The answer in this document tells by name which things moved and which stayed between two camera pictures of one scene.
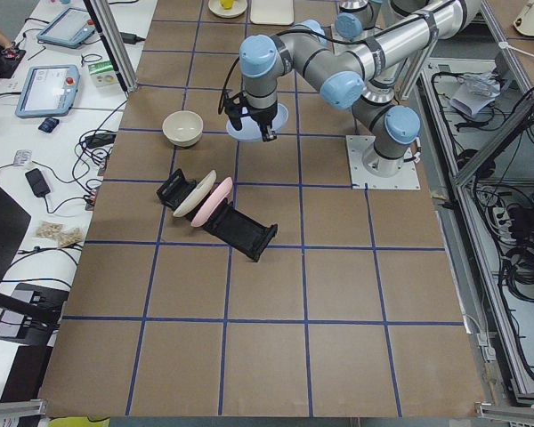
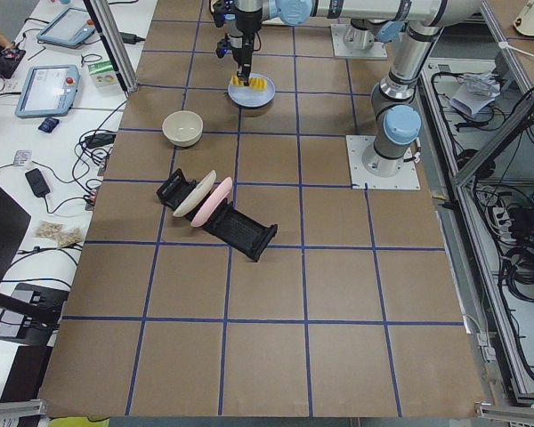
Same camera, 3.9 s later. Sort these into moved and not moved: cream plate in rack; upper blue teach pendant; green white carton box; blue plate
Moved: blue plate
Not moved: upper blue teach pendant; green white carton box; cream plate in rack
